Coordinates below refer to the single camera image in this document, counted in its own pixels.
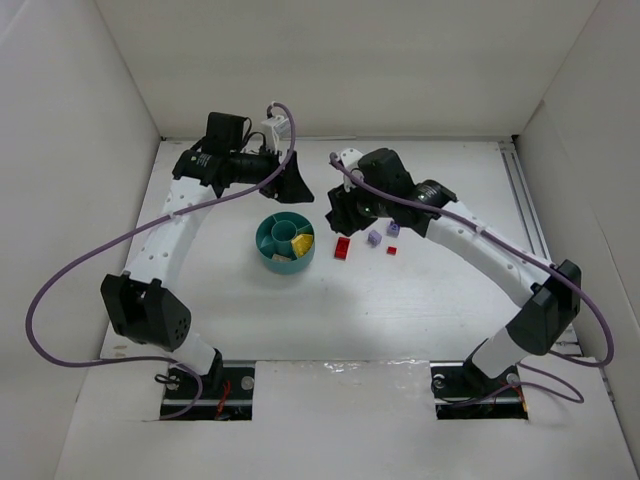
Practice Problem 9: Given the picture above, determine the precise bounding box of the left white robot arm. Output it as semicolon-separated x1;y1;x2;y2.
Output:
100;102;314;376

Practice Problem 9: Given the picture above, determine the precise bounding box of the lilac lego brick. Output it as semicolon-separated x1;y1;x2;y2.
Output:
367;230;382;247

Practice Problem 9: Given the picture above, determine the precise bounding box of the teal divided round container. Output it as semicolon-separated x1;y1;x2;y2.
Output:
255;211;315;275

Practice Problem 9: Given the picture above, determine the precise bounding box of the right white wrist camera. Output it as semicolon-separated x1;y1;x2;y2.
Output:
334;148;364;172

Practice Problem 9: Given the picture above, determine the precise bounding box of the yellow square lego brick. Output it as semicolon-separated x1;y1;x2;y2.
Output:
291;234;314;259

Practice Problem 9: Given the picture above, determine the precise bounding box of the red curved lego brick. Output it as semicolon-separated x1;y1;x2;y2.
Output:
334;237;350;260

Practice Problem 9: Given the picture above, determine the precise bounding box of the purple lego on red piece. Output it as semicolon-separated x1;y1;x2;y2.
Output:
386;222;401;238

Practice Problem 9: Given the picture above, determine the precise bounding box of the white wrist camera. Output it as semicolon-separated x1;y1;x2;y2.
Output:
260;102;291;152
334;148;364;172

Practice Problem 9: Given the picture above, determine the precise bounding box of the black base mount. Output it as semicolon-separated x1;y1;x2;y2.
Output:
430;361;528;421
154;361;256;421

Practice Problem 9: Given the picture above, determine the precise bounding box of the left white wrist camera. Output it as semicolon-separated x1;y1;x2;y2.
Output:
260;102;291;152

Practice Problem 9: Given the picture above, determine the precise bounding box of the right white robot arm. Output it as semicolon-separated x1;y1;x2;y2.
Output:
326;148;581;397

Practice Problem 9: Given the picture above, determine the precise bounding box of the aluminium side rail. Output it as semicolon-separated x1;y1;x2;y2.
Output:
498;139;583;358

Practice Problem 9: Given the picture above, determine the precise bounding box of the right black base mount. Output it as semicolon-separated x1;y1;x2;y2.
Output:
430;361;528;421

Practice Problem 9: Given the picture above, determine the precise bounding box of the long yellow lego plate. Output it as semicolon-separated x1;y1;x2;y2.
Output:
299;234;314;255

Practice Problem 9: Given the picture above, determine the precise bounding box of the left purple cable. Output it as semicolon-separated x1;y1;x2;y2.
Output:
25;102;300;420

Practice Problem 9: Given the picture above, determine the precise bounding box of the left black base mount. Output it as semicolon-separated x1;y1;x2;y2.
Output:
154;361;256;421

